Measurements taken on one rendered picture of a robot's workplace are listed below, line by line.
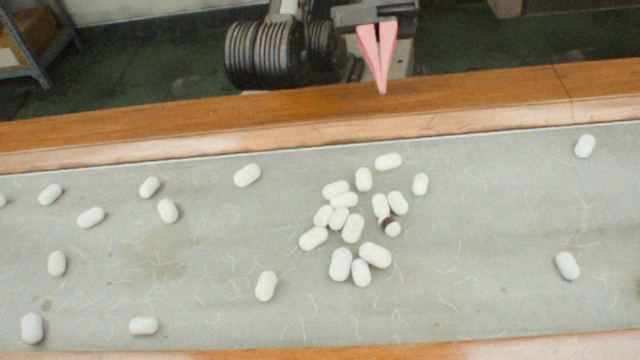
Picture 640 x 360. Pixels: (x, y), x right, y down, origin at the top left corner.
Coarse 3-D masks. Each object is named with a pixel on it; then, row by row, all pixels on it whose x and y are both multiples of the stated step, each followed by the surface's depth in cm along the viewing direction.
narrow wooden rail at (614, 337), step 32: (0, 352) 47; (32, 352) 46; (64, 352) 46; (96, 352) 46; (128, 352) 45; (160, 352) 45; (192, 352) 44; (224, 352) 44; (256, 352) 44; (288, 352) 43; (320, 352) 43; (352, 352) 42; (384, 352) 42; (416, 352) 41; (448, 352) 41; (480, 352) 41; (512, 352) 40; (544, 352) 40; (576, 352) 39; (608, 352) 39
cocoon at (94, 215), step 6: (90, 210) 61; (96, 210) 61; (102, 210) 62; (84, 216) 60; (90, 216) 60; (96, 216) 61; (102, 216) 61; (78, 222) 60; (84, 222) 60; (90, 222) 61; (96, 222) 61
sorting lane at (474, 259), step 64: (576, 128) 62; (0, 192) 69; (64, 192) 67; (128, 192) 65; (192, 192) 64; (256, 192) 62; (320, 192) 60; (384, 192) 59; (448, 192) 57; (512, 192) 56; (576, 192) 54; (0, 256) 60; (128, 256) 57; (192, 256) 56; (256, 256) 55; (320, 256) 53; (448, 256) 51; (512, 256) 50; (576, 256) 49; (0, 320) 53; (64, 320) 52; (128, 320) 51; (192, 320) 50; (256, 320) 49; (320, 320) 48; (384, 320) 47; (448, 320) 46; (512, 320) 45; (576, 320) 44
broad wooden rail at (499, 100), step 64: (576, 64) 68; (0, 128) 78; (64, 128) 75; (128, 128) 72; (192, 128) 70; (256, 128) 68; (320, 128) 66; (384, 128) 65; (448, 128) 64; (512, 128) 63
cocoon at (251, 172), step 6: (246, 168) 62; (252, 168) 62; (258, 168) 63; (240, 174) 62; (246, 174) 62; (252, 174) 62; (258, 174) 63; (234, 180) 62; (240, 180) 61; (246, 180) 62; (252, 180) 62
